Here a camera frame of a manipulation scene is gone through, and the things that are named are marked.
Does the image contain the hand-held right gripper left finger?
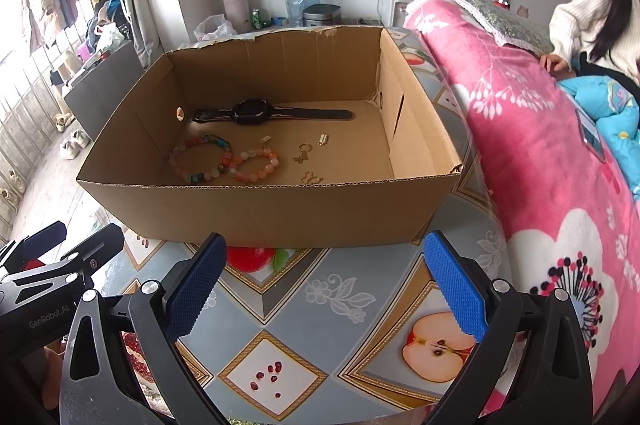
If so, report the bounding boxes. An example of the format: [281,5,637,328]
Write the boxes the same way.
[60,232,231,425]

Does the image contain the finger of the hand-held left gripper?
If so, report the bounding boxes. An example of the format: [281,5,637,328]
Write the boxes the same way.
[0,222,67,276]
[10,225,125,291]

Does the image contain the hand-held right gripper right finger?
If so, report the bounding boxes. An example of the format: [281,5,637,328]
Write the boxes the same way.
[424,230,593,425]

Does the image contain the brown cardboard box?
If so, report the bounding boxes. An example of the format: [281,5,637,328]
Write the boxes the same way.
[76,25,465,251]

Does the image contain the multicolour bead bracelet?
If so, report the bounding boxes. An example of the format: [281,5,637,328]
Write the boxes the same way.
[167,134,233,184]

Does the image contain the pink bead bracelet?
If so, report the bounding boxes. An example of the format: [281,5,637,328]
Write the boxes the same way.
[229,145,281,183]

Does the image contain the person's left hand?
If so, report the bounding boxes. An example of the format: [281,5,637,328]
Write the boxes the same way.
[44,344,65,378]

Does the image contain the metal window railing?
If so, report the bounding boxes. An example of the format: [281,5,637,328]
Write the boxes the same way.
[0,45,66,216]

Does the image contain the grey cabinet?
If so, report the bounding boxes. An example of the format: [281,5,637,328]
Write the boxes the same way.
[64,41,146,140]

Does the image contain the pink floral blanket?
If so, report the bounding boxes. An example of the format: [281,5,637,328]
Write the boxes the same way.
[402,0,640,416]

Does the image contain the black wrist watch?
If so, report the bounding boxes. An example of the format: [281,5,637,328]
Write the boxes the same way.
[190,99,355,126]

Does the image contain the smartphone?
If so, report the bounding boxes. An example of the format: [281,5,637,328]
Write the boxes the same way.
[575,107,608,163]

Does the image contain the pile of clothes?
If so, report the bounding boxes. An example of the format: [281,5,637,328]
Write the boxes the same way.
[85,0,126,53]

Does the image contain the beige hanging coat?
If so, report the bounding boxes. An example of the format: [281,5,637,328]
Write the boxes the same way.
[15,0,53,53]

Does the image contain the white plastic bag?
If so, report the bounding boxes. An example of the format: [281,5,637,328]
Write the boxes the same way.
[194,14,238,42]

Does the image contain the grey lace cushion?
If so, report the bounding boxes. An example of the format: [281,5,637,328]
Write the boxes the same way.
[447,0,553,56]

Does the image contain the grey rice cooker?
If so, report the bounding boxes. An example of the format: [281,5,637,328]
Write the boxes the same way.
[302,4,343,27]

